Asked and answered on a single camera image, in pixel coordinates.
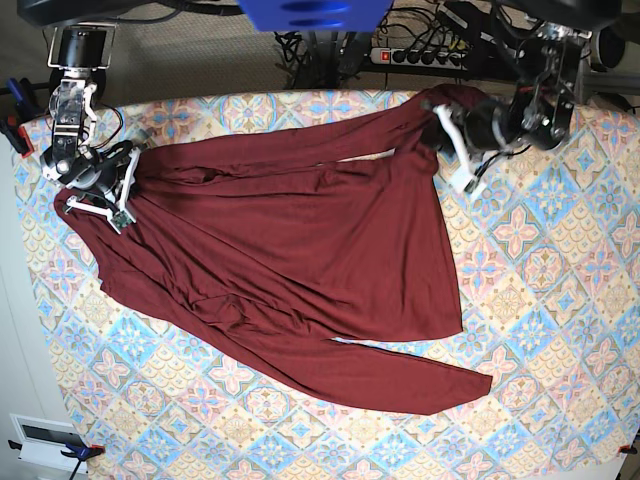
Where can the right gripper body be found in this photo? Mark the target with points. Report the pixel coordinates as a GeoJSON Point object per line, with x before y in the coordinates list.
{"type": "Point", "coordinates": [101, 182]}

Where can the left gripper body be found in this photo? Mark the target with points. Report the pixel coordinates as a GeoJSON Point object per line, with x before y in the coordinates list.
{"type": "Point", "coordinates": [478, 134]}

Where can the maroon t-shirt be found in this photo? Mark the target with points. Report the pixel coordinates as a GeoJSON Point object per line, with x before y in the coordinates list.
{"type": "Point", "coordinates": [297, 252]}

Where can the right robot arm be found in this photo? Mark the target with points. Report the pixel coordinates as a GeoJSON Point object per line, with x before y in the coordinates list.
{"type": "Point", "coordinates": [80, 50]}

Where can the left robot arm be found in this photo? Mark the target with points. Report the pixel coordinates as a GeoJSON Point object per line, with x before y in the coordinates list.
{"type": "Point", "coordinates": [545, 58]}

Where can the white power strip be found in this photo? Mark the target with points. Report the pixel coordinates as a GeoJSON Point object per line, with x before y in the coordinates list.
{"type": "Point", "coordinates": [416, 58]}

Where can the blue clamp upper left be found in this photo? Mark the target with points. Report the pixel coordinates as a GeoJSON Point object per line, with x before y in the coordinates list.
{"type": "Point", "coordinates": [25, 110]}

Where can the blue clamp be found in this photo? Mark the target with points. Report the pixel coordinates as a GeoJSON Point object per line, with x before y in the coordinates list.
{"type": "Point", "coordinates": [75, 452]}
{"type": "Point", "coordinates": [25, 110]}

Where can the patterned tablecloth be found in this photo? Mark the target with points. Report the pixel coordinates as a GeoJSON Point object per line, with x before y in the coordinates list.
{"type": "Point", "coordinates": [548, 265]}

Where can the white floor vent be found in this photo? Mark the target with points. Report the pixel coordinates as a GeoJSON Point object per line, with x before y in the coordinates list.
{"type": "Point", "coordinates": [43, 441]}

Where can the blue clamp lower left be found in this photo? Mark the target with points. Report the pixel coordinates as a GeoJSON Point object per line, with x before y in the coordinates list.
{"type": "Point", "coordinates": [75, 452]}

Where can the orange clamp right edge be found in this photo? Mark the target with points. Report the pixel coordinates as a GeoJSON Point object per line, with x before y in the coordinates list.
{"type": "Point", "coordinates": [628, 450]}

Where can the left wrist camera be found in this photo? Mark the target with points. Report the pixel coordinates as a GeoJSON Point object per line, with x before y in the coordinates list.
{"type": "Point", "coordinates": [462, 181]}

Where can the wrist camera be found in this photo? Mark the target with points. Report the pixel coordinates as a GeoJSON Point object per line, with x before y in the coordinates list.
{"type": "Point", "coordinates": [462, 181]}
{"type": "Point", "coordinates": [121, 219]}

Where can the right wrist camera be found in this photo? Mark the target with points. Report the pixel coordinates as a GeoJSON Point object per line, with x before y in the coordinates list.
{"type": "Point", "coordinates": [121, 219]}

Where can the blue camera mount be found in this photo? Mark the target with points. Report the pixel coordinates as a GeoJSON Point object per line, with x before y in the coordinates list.
{"type": "Point", "coordinates": [315, 15]}

